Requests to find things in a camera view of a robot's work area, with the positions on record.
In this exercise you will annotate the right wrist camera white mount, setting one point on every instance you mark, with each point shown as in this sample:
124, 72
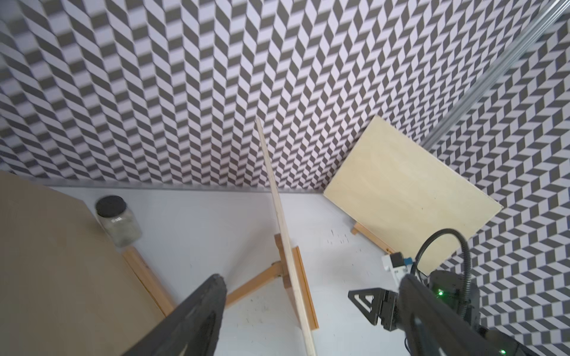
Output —
397, 265

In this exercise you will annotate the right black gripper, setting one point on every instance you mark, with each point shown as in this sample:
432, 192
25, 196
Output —
377, 304

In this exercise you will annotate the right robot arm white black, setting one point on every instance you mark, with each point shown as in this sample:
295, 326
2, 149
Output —
461, 294

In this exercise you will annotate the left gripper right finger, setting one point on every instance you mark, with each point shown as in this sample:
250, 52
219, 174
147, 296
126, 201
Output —
432, 328

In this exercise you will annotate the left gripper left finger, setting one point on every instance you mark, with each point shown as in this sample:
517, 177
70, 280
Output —
193, 328

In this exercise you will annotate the small glass jar black lid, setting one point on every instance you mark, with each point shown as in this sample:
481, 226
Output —
118, 221

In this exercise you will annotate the light plywood board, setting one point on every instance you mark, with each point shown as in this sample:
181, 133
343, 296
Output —
289, 257
402, 194
65, 289

